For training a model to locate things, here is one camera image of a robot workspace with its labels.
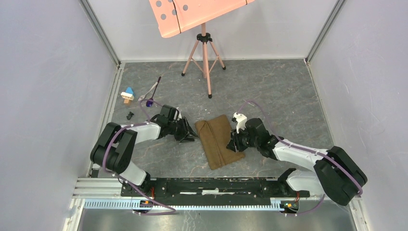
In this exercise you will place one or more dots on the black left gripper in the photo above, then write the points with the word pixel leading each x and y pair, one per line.
pixel 187 134

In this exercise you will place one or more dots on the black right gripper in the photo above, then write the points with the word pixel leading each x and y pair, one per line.
pixel 234 144

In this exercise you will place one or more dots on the brown cloth napkin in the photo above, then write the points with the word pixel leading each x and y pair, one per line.
pixel 214 135

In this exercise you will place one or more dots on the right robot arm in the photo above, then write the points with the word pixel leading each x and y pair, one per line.
pixel 328 171

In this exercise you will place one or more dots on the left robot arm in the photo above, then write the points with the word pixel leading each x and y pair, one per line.
pixel 114 148

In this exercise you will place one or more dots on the purple plastic spoon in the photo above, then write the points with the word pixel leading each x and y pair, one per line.
pixel 150 102

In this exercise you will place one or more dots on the clear plastic fork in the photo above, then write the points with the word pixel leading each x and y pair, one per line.
pixel 142 97

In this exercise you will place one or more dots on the small black clip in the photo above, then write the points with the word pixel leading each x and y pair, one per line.
pixel 130 115

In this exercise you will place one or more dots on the blue and wood toy block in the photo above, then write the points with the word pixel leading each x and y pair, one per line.
pixel 127 95

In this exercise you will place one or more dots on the pink music stand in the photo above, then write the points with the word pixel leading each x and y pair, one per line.
pixel 177 16

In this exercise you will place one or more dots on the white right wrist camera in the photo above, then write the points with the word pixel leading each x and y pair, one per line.
pixel 239 120

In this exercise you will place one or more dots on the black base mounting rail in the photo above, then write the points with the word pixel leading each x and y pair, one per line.
pixel 219 191

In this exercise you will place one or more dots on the white toothed cable strip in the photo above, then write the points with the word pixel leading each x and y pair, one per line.
pixel 139 204

